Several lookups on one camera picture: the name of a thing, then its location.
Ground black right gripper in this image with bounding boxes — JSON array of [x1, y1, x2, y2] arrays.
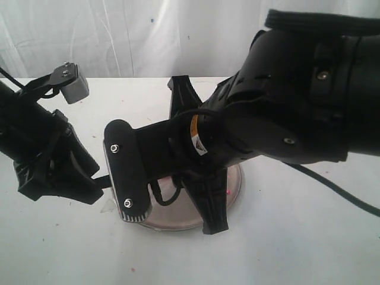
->
[[166, 74, 297, 235]]

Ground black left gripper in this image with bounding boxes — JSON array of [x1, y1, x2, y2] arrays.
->
[[11, 108, 103, 205]]

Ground black knife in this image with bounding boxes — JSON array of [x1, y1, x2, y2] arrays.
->
[[93, 175, 112, 189]]

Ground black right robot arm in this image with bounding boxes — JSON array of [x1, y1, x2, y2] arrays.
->
[[168, 9, 379, 235]]

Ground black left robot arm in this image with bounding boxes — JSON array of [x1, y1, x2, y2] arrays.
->
[[1, 62, 103, 205]]

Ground round stainless steel plate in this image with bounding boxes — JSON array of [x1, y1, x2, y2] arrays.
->
[[102, 139, 246, 232]]

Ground white backdrop sheet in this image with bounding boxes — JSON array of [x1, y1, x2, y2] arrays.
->
[[1, 1, 379, 78]]

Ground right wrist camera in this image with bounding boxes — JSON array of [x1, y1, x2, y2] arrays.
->
[[103, 119, 152, 223]]

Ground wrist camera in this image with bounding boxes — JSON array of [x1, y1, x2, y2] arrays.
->
[[103, 119, 152, 223], [48, 62, 90, 105]]

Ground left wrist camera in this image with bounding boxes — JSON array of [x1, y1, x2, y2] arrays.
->
[[48, 62, 90, 105]]

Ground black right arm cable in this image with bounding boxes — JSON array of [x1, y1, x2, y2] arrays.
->
[[284, 161, 380, 217]]

